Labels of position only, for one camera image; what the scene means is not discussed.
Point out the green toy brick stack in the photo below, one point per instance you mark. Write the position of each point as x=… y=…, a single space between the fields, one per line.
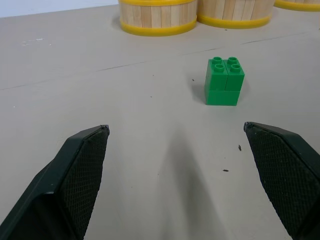
x=223 y=82

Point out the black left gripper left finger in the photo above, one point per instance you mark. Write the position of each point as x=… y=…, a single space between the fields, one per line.
x=65 y=185

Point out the wooden bucket with yellow bands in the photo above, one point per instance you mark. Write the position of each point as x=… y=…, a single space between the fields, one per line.
x=235 y=12
x=298 y=4
x=158 y=15

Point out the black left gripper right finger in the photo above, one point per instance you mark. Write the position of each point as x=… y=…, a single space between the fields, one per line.
x=282 y=170

